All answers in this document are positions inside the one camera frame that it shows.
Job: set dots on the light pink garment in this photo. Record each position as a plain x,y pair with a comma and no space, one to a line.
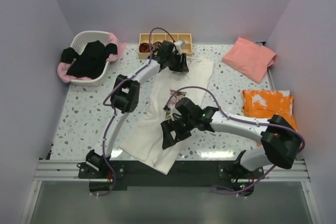
121,48

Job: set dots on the salmon pink folded shirt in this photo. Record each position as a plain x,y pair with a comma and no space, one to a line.
250,59

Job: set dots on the orange navy rolled tie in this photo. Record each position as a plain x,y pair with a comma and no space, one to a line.
144,47

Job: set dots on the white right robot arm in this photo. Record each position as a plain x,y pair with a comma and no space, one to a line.
280,142

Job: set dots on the floral rolled tie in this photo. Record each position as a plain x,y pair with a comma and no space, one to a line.
156,46

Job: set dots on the wooden compartment organizer box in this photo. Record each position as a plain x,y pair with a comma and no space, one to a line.
184,37

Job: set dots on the aluminium frame rail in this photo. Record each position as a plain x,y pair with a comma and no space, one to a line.
58,195

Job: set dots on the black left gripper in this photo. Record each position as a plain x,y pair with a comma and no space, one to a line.
181,66

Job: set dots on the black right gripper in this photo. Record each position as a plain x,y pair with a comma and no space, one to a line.
168,126

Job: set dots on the white plastic laundry basket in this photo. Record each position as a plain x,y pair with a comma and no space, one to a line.
78,44

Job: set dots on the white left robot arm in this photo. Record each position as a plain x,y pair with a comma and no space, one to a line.
124,97

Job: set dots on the orange tie-dye folded shirt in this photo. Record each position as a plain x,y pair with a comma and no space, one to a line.
266,103

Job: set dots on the black garment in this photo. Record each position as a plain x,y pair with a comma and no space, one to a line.
89,64

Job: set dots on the white floral print t-shirt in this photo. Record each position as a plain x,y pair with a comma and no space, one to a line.
144,143

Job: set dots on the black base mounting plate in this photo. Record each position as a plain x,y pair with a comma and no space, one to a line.
182,174

